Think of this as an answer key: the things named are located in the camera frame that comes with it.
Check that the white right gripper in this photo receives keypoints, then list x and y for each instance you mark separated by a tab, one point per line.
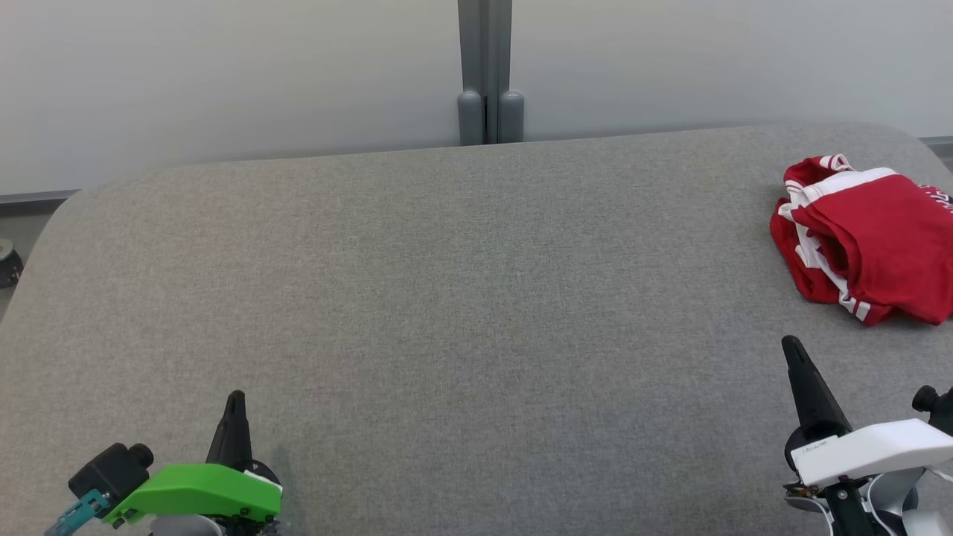
871	450

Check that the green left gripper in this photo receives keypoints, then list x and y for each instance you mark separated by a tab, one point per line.
193	491

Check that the red and white shorts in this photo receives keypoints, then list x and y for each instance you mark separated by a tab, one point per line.
893	246

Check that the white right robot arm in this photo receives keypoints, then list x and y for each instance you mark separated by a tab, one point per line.
897	495

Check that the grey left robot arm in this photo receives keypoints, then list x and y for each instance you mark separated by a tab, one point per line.
186	527

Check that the red white striped garment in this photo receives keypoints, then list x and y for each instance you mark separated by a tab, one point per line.
788	257

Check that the dark round object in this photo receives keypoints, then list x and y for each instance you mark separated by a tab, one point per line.
9	268

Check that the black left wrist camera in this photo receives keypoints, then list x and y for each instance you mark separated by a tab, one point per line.
112	473

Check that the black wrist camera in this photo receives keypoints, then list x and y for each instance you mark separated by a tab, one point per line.
112	473
939	409

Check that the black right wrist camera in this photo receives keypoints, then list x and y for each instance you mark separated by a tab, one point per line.
939	409

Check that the grey wall baseboard rail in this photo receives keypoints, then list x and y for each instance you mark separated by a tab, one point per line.
37	198
939	141

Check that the grey metal partition post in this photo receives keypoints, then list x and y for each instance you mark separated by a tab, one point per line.
473	59

